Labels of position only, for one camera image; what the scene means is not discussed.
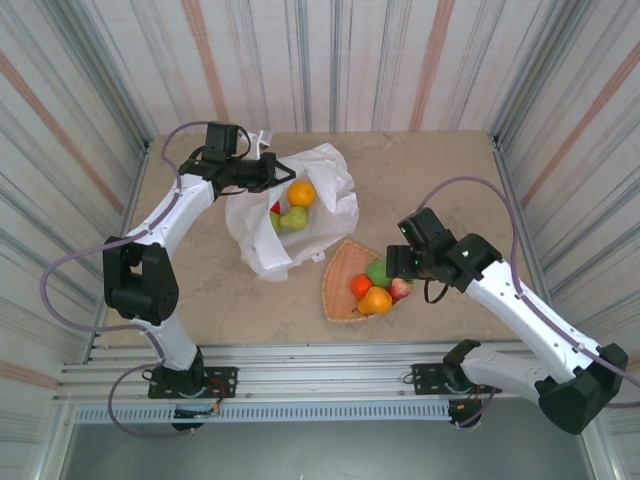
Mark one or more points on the aluminium side rail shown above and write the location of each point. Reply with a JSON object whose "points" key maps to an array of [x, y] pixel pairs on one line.
{"points": [[520, 210], [125, 240]]}

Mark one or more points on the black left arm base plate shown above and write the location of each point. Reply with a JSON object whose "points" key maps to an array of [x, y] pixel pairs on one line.
{"points": [[225, 375]]}

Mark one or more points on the white plastic bag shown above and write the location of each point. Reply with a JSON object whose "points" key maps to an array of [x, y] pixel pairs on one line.
{"points": [[325, 160]]}

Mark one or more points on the red and white apple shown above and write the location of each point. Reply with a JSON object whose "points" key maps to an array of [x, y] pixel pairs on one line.
{"points": [[401, 289]]}

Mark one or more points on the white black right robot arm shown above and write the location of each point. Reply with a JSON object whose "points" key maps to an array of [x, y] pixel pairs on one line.
{"points": [[525, 310]]}

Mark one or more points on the woven bamboo basket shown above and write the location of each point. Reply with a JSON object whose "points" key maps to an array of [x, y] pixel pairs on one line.
{"points": [[345, 270]]}

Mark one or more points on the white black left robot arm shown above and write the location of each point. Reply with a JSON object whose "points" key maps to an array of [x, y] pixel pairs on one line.
{"points": [[170, 210]]}

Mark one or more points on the red wax apple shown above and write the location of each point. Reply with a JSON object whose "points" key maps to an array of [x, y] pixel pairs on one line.
{"points": [[275, 206]]}

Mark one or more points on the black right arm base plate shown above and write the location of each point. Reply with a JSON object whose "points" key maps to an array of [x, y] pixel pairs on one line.
{"points": [[425, 375]]}

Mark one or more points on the small orange tangerine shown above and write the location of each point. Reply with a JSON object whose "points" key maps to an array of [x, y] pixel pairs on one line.
{"points": [[361, 285]]}

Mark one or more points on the aluminium frame rail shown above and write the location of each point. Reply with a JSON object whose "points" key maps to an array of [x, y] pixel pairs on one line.
{"points": [[310, 370]]}

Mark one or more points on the round green apple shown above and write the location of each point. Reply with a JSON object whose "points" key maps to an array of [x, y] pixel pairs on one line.
{"points": [[378, 272]]}

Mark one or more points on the round orange speckled fruit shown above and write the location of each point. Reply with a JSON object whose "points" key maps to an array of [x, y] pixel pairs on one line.
{"points": [[301, 194]]}

